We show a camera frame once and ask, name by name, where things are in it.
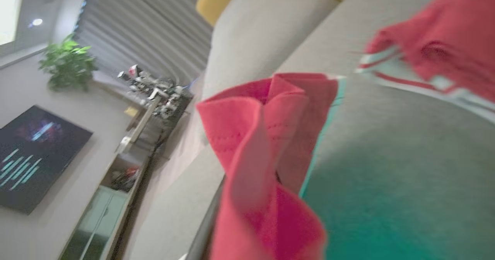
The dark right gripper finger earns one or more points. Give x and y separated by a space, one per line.
205 229

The red shorts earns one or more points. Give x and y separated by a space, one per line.
255 144

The red Bulls jersey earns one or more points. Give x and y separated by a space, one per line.
444 39

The long low TV cabinet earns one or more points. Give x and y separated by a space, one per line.
108 209

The cluttered dark side table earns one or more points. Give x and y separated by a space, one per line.
162 93

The black flat television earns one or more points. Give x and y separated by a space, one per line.
34 155

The small grey sofa cushion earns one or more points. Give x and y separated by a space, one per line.
255 35

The large grey sofa seat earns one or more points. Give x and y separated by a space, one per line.
406 175

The grey pleated curtain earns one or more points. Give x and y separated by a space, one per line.
147 24

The green potted plant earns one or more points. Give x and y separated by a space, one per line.
67 64

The yellow sofa backrest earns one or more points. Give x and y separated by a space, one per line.
220 0

